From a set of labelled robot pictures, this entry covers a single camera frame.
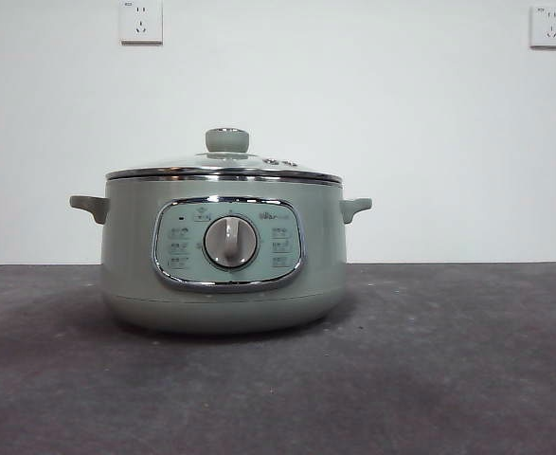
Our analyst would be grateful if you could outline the glass lid with green knob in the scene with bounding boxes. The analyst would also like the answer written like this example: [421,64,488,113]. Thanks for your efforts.
[105,126,343,183]

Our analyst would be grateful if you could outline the white wall socket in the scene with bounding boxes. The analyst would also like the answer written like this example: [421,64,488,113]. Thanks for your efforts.
[119,0,164,46]
[529,5,556,50]

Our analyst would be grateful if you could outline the pale green electric pot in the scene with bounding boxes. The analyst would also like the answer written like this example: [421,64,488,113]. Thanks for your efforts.
[67,175,373,336]

